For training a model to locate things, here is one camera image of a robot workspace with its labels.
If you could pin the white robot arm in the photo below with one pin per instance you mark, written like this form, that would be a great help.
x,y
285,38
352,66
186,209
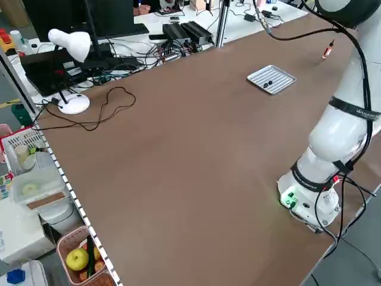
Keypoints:
x,y
336,140

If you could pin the silver ribbed metal tray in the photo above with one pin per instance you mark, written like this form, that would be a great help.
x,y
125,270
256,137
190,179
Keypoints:
x,y
276,78

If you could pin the black finned metal box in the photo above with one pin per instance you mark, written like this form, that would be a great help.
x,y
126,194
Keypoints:
x,y
198,31
175,32

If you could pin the black keyboard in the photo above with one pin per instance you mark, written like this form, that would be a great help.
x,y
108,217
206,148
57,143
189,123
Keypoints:
x,y
128,29

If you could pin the black power adapter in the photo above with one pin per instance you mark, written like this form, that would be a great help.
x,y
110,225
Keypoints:
x,y
250,17

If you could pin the person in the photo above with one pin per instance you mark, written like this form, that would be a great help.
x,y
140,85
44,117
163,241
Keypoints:
x,y
141,10

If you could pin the clear plastic storage box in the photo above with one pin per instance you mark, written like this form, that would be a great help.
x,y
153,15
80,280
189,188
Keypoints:
x,y
44,181

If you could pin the white plastic bucket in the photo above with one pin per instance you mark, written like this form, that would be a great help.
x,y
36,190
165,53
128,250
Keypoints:
x,y
59,219

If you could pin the white desk lamp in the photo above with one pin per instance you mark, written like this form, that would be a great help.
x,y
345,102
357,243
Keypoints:
x,y
71,43

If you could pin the pink plastic basket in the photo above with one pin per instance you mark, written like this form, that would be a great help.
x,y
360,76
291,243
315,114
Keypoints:
x,y
64,244

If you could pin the yellow green apple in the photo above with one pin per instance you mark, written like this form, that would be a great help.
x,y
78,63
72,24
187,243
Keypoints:
x,y
76,259

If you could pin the white plastic basket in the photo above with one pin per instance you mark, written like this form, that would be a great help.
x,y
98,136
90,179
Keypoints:
x,y
26,140

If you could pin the black computer monitor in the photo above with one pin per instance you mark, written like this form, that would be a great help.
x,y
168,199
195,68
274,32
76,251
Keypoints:
x,y
59,15

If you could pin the white cardboard box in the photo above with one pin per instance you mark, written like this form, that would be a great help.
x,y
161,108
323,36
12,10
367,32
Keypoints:
x,y
21,232

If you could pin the clear pump bottle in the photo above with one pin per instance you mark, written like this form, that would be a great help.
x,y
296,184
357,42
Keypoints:
x,y
21,43

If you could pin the red plastic object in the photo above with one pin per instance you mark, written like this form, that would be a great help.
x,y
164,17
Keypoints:
x,y
4,35

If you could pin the aluminium frame post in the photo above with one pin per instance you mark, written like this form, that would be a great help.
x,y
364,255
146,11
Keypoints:
x,y
221,26

